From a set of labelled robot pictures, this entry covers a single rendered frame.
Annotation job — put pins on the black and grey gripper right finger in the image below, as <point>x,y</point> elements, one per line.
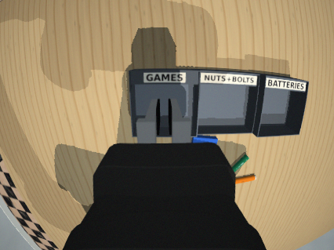
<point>179,127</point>

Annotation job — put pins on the dark grey three-compartment bin rack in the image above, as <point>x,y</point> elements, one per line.
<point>229,102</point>

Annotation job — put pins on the green battery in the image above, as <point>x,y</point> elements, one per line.
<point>240,163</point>

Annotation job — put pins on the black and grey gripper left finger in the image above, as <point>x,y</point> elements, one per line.
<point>148,128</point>

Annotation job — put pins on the orange battery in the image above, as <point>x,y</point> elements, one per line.
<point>245,179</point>

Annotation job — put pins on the blue flat rectangular block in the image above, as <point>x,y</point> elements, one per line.
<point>211,139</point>

